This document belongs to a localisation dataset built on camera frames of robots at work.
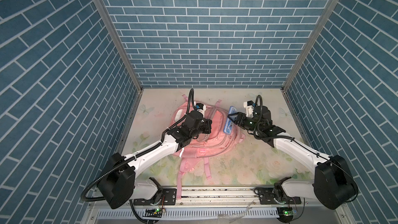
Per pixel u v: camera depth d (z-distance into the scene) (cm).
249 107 77
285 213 70
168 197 73
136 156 44
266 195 74
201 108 71
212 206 72
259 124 64
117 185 41
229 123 80
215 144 82
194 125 62
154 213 72
